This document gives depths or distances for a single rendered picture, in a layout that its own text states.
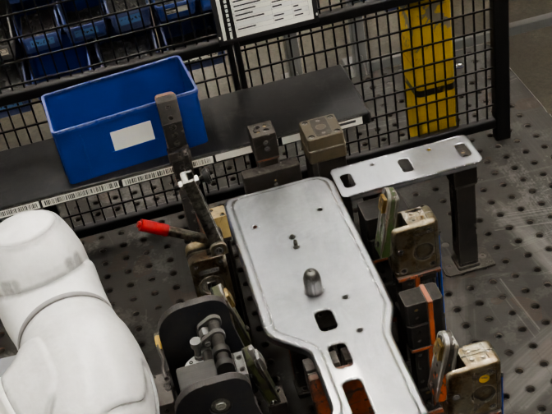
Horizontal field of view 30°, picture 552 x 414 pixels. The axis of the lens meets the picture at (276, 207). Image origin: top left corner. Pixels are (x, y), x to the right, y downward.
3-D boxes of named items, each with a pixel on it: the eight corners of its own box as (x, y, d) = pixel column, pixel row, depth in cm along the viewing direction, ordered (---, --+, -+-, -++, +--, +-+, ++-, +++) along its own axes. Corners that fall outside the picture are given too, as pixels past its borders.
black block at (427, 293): (465, 413, 192) (458, 300, 174) (410, 430, 191) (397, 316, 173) (449, 383, 198) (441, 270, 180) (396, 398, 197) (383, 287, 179)
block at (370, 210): (426, 318, 212) (417, 213, 195) (374, 333, 211) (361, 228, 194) (411, 289, 220) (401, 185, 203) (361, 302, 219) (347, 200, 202)
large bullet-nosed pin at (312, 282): (326, 300, 180) (321, 272, 176) (308, 305, 179) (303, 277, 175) (321, 288, 182) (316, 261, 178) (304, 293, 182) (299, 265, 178)
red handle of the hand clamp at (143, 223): (224, 244, 183) (140, 226, 176) (220, 254, 184) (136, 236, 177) (220, 230, 186) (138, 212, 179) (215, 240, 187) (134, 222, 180)
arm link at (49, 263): (3, 325, 115) (36, 401, 105) (-44, 218, 105) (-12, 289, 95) (94, 287, 118) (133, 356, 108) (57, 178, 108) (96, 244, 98)
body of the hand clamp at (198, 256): (257, 387, 204) (225, 254, 183) (223, 397, 204) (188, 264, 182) (250, 366, 209) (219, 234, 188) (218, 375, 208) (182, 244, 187)
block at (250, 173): (318, 273, 228) (300, 163, 210) (266, 287, 227) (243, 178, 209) (315, 264, 230) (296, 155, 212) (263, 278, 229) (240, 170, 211)
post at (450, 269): (495, 264, 222) (492, 156, 204) (447, 278, 220) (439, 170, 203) (484, 247, 227) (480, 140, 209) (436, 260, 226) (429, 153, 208)
